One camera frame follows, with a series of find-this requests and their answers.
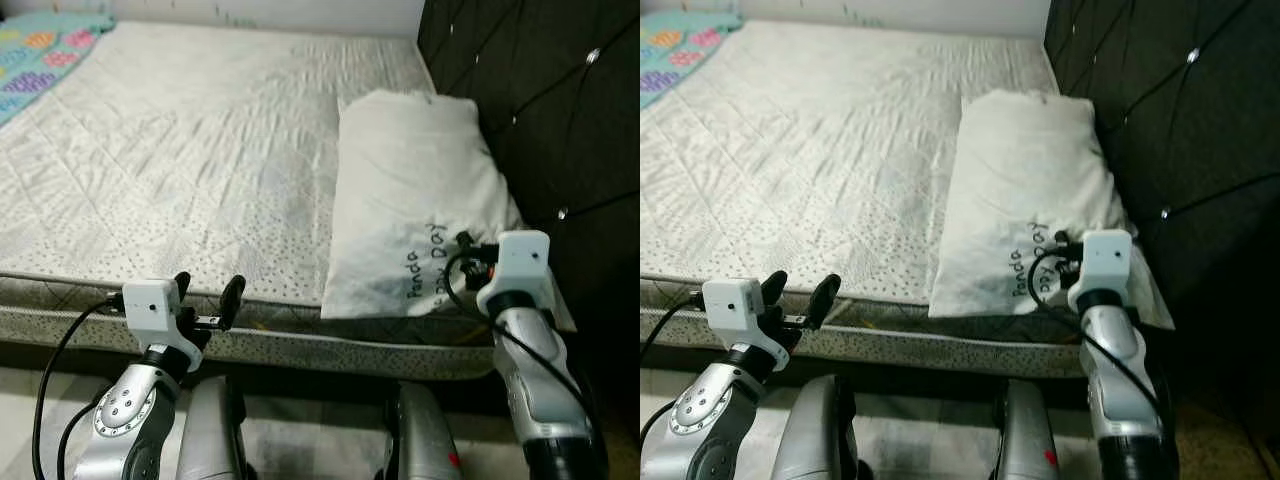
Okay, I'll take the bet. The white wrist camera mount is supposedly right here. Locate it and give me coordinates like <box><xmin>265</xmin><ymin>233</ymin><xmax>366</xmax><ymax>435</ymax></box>
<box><xmin>122</xmin><ymin>279</ymin><xmax>201</xmax><ymax>361</ymax></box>
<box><xmin>702</xmin><ymin>278</ymin><xmax>784</xmax><ymax>373</ymax></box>
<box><xmin>477</xmin><ymin>231</ymin><xmax>554</xmax><ymax>313</ymax></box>
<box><xmin>1067</xmin><ymin>229</ymin><xmax>1134</xmax><ymax>313</ymax></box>

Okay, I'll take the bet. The grey patterned bed base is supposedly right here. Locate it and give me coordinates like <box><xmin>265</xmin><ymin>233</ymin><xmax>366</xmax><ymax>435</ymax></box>
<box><xmin>0</xmin><ymin>305</ymin><xmax>501</xmax><ymax>381</ymax></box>
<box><xmin>640</xmin><ymin>305</ymin><xmax>1086</xmax><ymax>381</ymax></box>

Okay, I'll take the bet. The black tufted headboard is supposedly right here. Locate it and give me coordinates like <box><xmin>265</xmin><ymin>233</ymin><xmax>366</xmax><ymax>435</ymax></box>
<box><xmin>417</xmin><ymin>0</ymin><xmax>641</xmax><ymax>401</ymax></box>
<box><xmin>1043</xmin><ymin>0</ymin><xmax>1280</xmax><ymax>401</ymax></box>

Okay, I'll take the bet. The robot's silver right leg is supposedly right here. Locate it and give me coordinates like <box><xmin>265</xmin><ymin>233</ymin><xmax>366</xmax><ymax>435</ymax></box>
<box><xmin>385</xmin><ymin>382</ymin><xmax>463</xmax><ymax>480</ymax></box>
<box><xmin>993</xmin><ymin>380</ymin><xmax>1061</xmax><ymax>480</ymax></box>

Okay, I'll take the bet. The teal blanket with colourful shapes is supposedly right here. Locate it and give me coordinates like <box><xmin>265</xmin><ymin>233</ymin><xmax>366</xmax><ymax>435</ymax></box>
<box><xmin>0</xmin><ymin>10</ymin><xmax>116</xmax><ymax>126</ymax></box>
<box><xmin>640</xmin><ymin>10</ymin><xmax>743</xmax><ymax>109</ymax></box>

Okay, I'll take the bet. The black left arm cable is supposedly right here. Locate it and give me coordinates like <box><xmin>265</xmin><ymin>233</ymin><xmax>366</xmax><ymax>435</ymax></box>
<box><xmin>640</xmin><ymin>290</ymin><xmax>706</xmax><ymax>441</ymax></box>
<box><xmin>32</xmin><ymin>295</ymin><xmax>126</xmax><ymax>480</ymax></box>

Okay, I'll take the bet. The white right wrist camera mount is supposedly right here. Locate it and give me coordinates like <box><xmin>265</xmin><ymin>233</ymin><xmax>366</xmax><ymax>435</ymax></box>
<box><xmin>477</xmin><ymin>231</ymin><xmax>554</xmax><ymax>313</ymax></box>
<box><xmin>1067</xmin><ymin>229</ymin><xmax>1134</xmax><ymax>313</ymax></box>

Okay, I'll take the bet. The white pillow with black lettering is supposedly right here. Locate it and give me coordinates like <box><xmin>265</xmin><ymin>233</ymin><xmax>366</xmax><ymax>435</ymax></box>
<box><xmin>928</xmin><ymin>90</ymin><xmax>1176</xmax><ymax>331</ymax></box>
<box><xmin>320</xmin><ymin>90</ymin><xmax>578</xmax><ymax>331</ymax></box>

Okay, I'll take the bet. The white quilted patterned mattress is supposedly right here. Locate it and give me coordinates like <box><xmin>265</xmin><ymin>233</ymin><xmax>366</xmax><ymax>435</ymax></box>
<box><xmin>0</xmin><ymin>20</ymin><xmax>531</xmax><ymax>346</ymax></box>
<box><xmin>640</xmin><ymin>20</ymin><xmax>1176</xmax><ymax>346</ymax></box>

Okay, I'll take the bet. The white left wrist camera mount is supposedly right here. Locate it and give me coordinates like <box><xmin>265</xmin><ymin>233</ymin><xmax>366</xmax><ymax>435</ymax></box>
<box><xmin>702</xmin><ymin>278</ymin><xmax>784</xmax><ymax>373</ymax></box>
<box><xmin>122</xmin><ymin>279</ymin><xmax>201</xmax><ymax>361</ymax></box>

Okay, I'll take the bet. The robot's silver leg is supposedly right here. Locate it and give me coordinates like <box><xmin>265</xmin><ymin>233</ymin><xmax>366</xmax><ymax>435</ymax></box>
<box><xmin>775</xmin><ymin>375</ymin><xmax>861</xmax><ymax>480</ymax></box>
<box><xmin>993</xmin><ymin>380</ymin><xmax>1061</xmax><ymax>480</ymax></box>
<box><xmin>385</xmin><ymin>382</ymin><xmax>463</xmax><ymax>480</ymax></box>
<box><xmin>178</xmin><ymin>375</ymin><xmax>251</xmax><ymax>480</ymax></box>

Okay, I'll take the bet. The robot's silver left leg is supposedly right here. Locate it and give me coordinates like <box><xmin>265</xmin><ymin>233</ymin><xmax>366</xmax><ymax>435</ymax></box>
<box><xmin>775</xmin><ymin>375</ymin><xmax>861</xmax><ymax>480</ymax></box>
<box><xmin>178</xmin><ymin>375</ymin><xmax>251</xmax><ymax>480</ymax></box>

